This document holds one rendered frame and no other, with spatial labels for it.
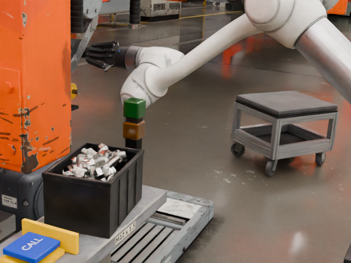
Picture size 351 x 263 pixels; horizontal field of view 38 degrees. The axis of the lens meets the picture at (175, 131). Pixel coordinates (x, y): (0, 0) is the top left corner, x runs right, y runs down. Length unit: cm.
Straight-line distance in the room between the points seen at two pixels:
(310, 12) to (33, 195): 84
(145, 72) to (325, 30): 60
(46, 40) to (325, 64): 63
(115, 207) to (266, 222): 119
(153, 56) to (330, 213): 105
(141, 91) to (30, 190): 46
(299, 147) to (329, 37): 140
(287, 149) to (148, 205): 151
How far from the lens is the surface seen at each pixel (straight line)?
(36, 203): 143
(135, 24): 174
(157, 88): 160
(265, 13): 124
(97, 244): 98
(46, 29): 109
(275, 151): 250
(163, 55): 172
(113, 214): 99
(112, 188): 96
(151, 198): 116
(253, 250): 190
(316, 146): 268
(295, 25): 126
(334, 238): 209
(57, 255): 94
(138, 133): 116
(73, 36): 145
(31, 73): 106
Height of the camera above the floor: 94
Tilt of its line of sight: 17 degrees down
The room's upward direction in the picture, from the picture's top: 3 degrees clockwise
